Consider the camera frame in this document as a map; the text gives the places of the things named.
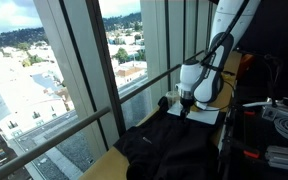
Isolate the black zip jersey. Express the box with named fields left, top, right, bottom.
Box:
left=113, top=95, right=226, bottom=180

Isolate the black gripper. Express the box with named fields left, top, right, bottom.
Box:
left=180, top=99, right=193, bottom=116

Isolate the aluminium extrusion rail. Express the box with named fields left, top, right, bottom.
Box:
left=243, top=100, right=288, bottom=118
left=264, top=144, right=288, bottom=173

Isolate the grey wrist camera unit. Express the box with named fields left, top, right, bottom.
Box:
left=193, top=100, right=209, bottom=111

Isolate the white cables bundle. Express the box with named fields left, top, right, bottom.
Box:
left=217, top=96, right=288, bottom=180

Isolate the white paper sheet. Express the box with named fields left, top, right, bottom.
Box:
left=166, top=100, right=221, bottom=126

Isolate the metal corner bracket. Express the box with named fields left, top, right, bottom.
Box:
left=261, top=107, right=276, bottom=121

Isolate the clear plastic cup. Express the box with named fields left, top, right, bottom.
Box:
left=165, top=90, right=182, bottom=110

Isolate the orange handled bar clamp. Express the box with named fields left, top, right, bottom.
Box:
left=222, top=136, right=262, bottom=160
left=232, top=105, right=257, bottom=118

